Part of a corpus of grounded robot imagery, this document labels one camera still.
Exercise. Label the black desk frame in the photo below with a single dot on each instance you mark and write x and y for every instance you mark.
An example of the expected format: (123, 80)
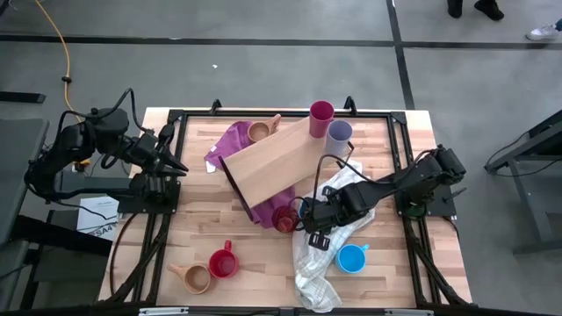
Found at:
(527, 197)

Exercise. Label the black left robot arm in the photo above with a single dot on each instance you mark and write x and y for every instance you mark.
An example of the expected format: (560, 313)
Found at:
(79, 140)

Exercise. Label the black floor bar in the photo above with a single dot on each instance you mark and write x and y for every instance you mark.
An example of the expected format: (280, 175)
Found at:
(22, 97)

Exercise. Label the purple cloth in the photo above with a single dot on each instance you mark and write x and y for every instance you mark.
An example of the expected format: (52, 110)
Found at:
(232, 140)

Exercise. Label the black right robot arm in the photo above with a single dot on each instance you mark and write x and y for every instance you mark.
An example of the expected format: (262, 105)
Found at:
(417, 175)

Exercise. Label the black aluminium rig frame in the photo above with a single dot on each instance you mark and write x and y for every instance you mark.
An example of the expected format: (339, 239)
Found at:
(263, 113)

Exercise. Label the white paper label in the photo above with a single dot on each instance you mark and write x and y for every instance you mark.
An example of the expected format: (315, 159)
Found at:
(94, 215)

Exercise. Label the pink tall plastic cup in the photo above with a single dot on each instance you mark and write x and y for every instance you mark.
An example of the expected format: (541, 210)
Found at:
(320, 120)

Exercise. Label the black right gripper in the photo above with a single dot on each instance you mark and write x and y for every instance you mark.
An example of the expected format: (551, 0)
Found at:
(327, 213)

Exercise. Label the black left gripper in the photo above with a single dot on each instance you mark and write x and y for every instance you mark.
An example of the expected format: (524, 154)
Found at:
(149, 147)

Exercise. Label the lavender tall plastic cup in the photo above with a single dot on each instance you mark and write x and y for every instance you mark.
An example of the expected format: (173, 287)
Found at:
(338, 138)

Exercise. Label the black desk base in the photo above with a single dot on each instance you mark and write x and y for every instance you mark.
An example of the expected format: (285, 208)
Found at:
(66, 234)

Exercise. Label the tan wooden mug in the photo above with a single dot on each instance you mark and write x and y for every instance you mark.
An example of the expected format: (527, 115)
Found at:
(197, 279)
(259, 131)

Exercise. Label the silver metal bracket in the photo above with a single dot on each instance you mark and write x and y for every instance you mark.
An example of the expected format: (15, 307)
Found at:
(408, 312)
(162, 311)

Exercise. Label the white checked towel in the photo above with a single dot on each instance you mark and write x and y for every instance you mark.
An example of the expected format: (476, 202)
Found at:
(316, 272)

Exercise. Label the red transparent ribbed glass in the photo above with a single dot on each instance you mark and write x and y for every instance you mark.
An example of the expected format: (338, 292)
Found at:
(284, 219)

